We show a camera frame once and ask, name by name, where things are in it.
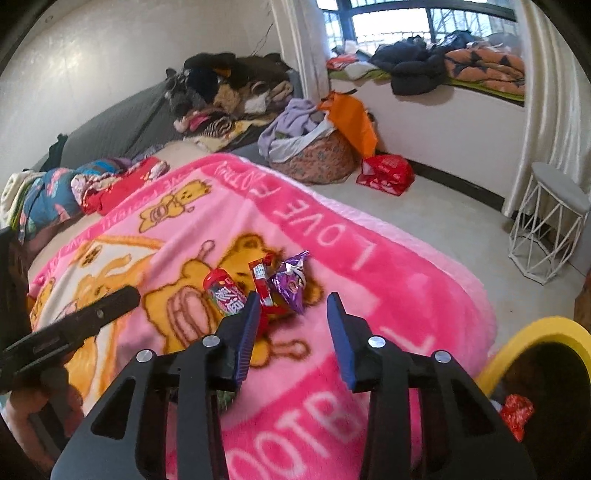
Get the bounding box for blue patterned folded cloth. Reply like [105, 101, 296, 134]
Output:
[18, 159, 136, 241]

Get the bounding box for red folded cloth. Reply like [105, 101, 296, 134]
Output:
[83, 157, 170, 216]

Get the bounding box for dark padded jacket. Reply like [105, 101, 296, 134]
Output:
[369, 34, 450, 97]

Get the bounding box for dark green cloth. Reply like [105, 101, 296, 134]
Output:
[45, 133, 68, 172]

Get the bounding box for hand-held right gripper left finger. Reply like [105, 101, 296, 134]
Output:
[51, 292, 262, 480]

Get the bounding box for grey mattress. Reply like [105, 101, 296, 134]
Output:
[39, 69, 302, 172]

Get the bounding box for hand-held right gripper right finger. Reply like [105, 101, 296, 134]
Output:
[326, 292, 539, 480]

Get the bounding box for pink printed bear blanket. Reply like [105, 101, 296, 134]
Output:
[28, 153, 498, 480]

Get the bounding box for purple foil wrapper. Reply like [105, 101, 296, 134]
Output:
[268, 250, 311, 316]

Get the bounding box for yellow trash bin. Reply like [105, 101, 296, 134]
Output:
[475, 316, 591, 480]

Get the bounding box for red candy packet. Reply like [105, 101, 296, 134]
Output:
[203, 269, 253, 319]

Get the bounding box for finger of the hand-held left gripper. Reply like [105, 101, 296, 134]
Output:
[0, 285, 141, 394]

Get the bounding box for dark framed window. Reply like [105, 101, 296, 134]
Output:
[318, 0, 522, 52]

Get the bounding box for pile of clothes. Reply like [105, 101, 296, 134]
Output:
[165, 52, 297, 151]

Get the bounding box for patterned fabric basket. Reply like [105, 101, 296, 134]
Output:
[269, 130, 356, 185]

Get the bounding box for red plastic bag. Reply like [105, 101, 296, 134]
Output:
[355, 154, 415, 197]

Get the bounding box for cream folded cloth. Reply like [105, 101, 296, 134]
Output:
[0, 170, 43, 228]

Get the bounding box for red cellophane wrapper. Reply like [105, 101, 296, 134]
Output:
[500, 394, 536, 443]

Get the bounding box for wide cream curtain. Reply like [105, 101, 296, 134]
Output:
[501, 0, 591, 217]

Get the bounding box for small red wrapper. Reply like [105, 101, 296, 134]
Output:
[248, 253, 279, 325]

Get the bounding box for narrow cream curtain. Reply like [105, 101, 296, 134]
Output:
[272, 0, 338, 100]

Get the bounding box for person's left hand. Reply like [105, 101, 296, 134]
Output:
[7, 367, 86, 467]

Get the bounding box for orange patterned quilt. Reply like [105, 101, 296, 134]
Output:
[444, 43, 527, 96]

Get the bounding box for orange bag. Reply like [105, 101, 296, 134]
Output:
[318, 91, 379, 160]

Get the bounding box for white wire stool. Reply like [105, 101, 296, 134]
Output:
[508, 161, 591, 285]

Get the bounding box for white and orange clothes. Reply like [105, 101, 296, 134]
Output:
[327, 41, 380, 80]

